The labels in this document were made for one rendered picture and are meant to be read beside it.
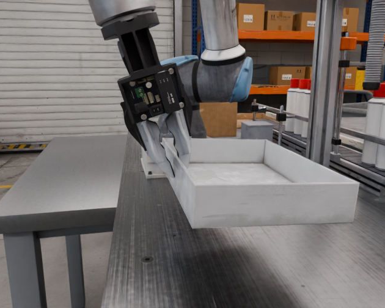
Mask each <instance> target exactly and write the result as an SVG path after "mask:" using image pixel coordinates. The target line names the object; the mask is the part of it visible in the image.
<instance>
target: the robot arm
mask: <svg viewBox="0 0 385 308"><path fill-rule="evenodd" d="M88 2H89V5H90V8H91V10H92V13H93V16H94V18H95V22H96V24H97V26H100V27H102V28H101V33H102V35H103V38H104V40H112V39H117V38H119V41H118V42H117V45H118V47H119V51H120V55H121V57H122V60H123V62H124V64H125V66H126V69H127V70H128V73H129V76H126V77H123V78H120V79H119V80H118V81H117V83H118V85H119V89H120V91H121V94H122V97H123V100H124V101H123V102H121V103H120V105H121V107H122V109H123V116H124V121H125V125H126V127H127V129H128V131H129V132H130V134H131V135H132V136H133V137H134V138H135V140H137V141H138V143H140V145H141V146H142V147H143V149H144V150H145V152H146V154H148V156H149V157H150V158H151V159H152V161H153V162H154V163H155V164H156V165H157V166H158V168H159V169H161V170H162V171H163V172H164V173H165V174H167V175H168V176H170V177H171V178H175V174H174V171H173V168H172V165H171V162H170V161H169V160H168V158H167V157H166V151H165V149H164V147H163V145H162V144H161V143H160V142H162V141H163V138H173V139H174V147H175V149H176V151H177V156H178V157H179V158H180V160H181V161H182V163H183V164H184V165H185V167H186V168H188V165H189V161H190V156H191V138H201V139H206V138H207V131H206V129H205V125H204V123H203V120H202V117H201V114H200V103H223V102H230V103H232V102H239V101H244V100H246V99H247V97H248V95H249V92H250V88H251V82H252V70H253V63H252V58H251V57H246V52H245V49H244V48H243V47H242V46H241V45H240V44H239V43H238V27H237V11H236V4H235V0H200V8H201V13H202V22H203V32H204V37H205V46H206V49H205V51H204V52H203V53H202V55H201V60H199V58H198V57H197V56H196V55H189V56H180V57H173V58H170V59H166V60H163V61H161V62H160V61H159V59H158V54H157V51H156V47H155V43H154V41H153V38H152V35H151V33H150V31H149V29H150V28H152V27H154V26H157V25H159V23H160V22H159V19H158V16H157V13H156V12H153V11H154V10H155V9H156V5H155V2H154V0H88ZM158 115H159V119H158V123H156V122H154V121H151V120H149V118H151V117H154V116H158Z"/></svg>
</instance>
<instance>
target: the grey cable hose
mask: <svg viewBox="0 0 385 308"><path fill-rule="evenodd" d="M372 6H373V7H372V12H371V13H372V14H371V20H370V21H371V22H370V23H371V24H370V29H369V30H370V32H369V39H368V40H369V41H368V48H367V49H368V51H367V52H368V53H367V54H368V55H367V58H366V59H367V60H366V61H367V62H366V64H367V65H365V66H366V69H365V74H364V75H365V76H364V80H365V81H364V82H363V83H362V86H363V90H379V88H380V86H381V83H380V81H379V80H380V75H381V74H380V73H381V66H382V65H381V64H382V62H381V61H383V60H382V57H383V55H382V54H383V51H384V50H383V49H384V48H383V47H384V42H385V41H384V40H385V0H373V2H372Z"/></svg>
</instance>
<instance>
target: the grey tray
mask: <svg viewBox="0 0 385 308"><path fill-rule="evenodd" d="M162 145H163V147H164V149H165V151H166V157H167V158H168V160H169V161H170V163H171V165H172V168H173V171H174V174H175V178H171V177H170V176H168V175H167V174H166V175H167V177H168V179H169V182H170V184H171V186H172V188H173V190H174V192H175V194H176V196H177V198H178V200H179V203H180V205H181V207H182V209H183V211H184V212H185V215H186V217H187V218H188V221H189V223H190V225H191V227H192V229H201V228H218V227H249V226H279V225H296V224H327V223H343V222H353V219H354V212H355V208H356V201H357V197H358V190H359V183H358V182H356V181H354V180H352V179H350V178H348V177H346V176H344V175H342V174H339V173H337V172H335V171H333V170H330V169H328V168H327V167H324V166H322V165H320V164H318V163H316V162H314V161H311V160H309V159H307V158H305V157H303V156H301V155H299V154H297V153H295V152H292V151H290V150H288V149H286V148H284V147H281V146H279V145H277V144H275V143H273V142H271V141H269V140H267V139H201V138H191V156H190V161H189V165H188V168H186V167H185V165H184V164H183V163H182V161H181V160H180V158H179V157H178V156H177V151H176V149H175V147H174V139H173V138H165V137H163V141H162Z"/></svg>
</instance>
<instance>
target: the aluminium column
mask: <svg viewBox="0 0 385 308"><path fill-rule="evenodd" d="M343 6H344V0H317V12H316V22H315V37H314V46H313V62H312V78H311V87H310V103H309V119H308V127H307V144H306V158H307V159H309V160H311V161H314V162H316V163H318V164H320V165H322V166H324V167H327V168H329V160H330V153H331V140H332V127H333V120H334V106H335V99H336V86H337V73H338V66H339V53H340V39H341V32H342V19H343Z"/></svg>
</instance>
